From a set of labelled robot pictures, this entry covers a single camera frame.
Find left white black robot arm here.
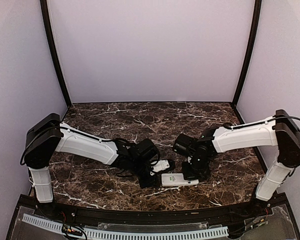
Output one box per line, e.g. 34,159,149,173
20,113,160,218

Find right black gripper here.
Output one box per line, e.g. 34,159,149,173
181,155,211,180

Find left black frame post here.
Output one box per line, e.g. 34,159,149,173
39,0,72,108

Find black front rail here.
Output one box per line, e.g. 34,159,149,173
19,193,288,227

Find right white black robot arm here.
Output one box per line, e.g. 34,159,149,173
172,109,300,217

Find right black frame post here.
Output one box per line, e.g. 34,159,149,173
231,0,262,108

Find black frame post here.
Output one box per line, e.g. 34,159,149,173
39,0,72,108
231,0,262,108

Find small circuit board with wires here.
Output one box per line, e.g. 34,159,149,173
61,223,88,240

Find white remote control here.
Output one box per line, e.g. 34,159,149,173
161,173,199,187

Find white slotted cable duct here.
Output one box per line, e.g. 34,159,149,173
22,214,229,240

